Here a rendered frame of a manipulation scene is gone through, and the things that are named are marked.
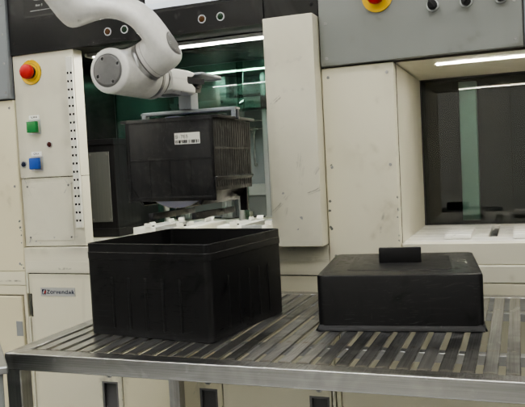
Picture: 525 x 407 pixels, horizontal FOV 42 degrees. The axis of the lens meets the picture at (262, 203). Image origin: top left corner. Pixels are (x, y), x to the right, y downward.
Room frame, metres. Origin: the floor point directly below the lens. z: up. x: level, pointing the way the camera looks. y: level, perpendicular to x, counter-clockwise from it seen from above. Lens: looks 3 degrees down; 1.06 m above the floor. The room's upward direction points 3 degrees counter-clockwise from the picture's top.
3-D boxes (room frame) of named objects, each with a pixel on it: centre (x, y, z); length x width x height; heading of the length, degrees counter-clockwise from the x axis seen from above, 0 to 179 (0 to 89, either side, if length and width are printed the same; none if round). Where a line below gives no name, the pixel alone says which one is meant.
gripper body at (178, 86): (1.47, 0.19, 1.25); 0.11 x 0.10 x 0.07; 159
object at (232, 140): (1.57, 0.16, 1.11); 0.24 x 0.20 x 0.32; 69
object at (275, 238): (1.35, 0.15, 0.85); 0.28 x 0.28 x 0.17; 61
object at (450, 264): (1.33, -0.26, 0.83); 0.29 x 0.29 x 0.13; 76
